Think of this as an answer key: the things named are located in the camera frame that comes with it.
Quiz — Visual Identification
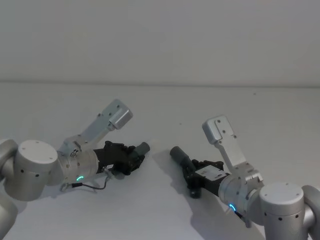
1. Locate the thin dark left gripper cable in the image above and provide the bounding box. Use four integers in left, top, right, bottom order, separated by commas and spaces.
59, 166, 113, 194

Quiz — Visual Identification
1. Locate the white table cloth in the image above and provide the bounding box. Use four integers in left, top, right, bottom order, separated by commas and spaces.
0, 80, 320, 240

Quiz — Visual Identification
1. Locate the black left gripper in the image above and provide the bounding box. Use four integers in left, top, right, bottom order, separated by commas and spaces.
92, 140, 151, 177

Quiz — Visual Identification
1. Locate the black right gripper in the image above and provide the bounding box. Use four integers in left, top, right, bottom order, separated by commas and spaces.
169, 146, 230, 200

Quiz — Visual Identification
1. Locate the thin dark gripper cable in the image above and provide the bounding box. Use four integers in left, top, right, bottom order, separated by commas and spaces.
234, 211, 248, 223
59, 166, 113, 194

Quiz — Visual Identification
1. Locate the white curtain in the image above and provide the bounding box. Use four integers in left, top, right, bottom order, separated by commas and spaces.
0, 0, 320, 88

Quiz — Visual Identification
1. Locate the thin dark right gripper cable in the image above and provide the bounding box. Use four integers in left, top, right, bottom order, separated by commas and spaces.
234, 211, 248, 223

